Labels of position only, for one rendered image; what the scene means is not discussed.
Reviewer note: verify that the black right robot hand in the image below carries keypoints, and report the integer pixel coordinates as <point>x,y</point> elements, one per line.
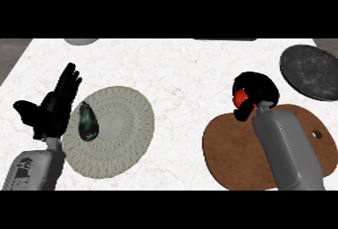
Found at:
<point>260,86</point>

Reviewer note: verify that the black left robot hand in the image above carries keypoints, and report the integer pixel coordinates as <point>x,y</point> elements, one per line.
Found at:
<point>52,107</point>

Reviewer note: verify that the red tomato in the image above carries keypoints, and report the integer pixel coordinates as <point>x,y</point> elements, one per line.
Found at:
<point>239,99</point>

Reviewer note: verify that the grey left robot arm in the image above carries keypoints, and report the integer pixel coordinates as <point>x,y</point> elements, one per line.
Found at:
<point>32,170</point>

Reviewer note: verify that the dark grey round pan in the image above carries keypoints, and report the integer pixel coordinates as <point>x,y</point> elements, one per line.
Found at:
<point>310,73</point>

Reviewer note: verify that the brown round cutting board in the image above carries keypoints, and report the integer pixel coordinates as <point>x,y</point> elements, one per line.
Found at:
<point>238,155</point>

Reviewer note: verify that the round woven beige placemat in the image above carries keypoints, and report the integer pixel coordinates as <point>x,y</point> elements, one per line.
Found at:
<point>115,134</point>

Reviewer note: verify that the grey round bowl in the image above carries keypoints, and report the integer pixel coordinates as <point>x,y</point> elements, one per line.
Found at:
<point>80,41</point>

